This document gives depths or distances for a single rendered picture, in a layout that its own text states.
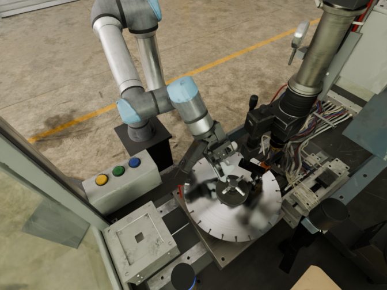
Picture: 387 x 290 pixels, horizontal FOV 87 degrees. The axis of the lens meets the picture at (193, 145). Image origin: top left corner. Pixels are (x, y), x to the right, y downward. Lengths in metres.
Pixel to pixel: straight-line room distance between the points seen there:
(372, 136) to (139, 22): 0.77
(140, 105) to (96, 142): 1.73
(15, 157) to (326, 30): 0.61
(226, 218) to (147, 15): 0.75
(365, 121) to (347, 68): 0.12
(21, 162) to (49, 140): 2.08
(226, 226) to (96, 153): 1.73
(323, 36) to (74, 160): 2.14
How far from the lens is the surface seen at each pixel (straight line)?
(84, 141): 2.38
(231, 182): 0.68
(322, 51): 0.49
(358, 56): 0.51
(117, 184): 0.85
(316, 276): 0.94
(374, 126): 0.57
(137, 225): 0.77
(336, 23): 0.47
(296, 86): 0.52
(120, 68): 0.68
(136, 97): 0.62
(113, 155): 2.13
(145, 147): 1.11
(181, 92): 0.52
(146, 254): 0.73
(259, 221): 0.71
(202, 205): 0.70
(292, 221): 0.92
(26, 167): 0.53
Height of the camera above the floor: 1.61
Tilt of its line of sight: 53 degrees down
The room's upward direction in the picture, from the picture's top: 3 degrees counter-clockwise
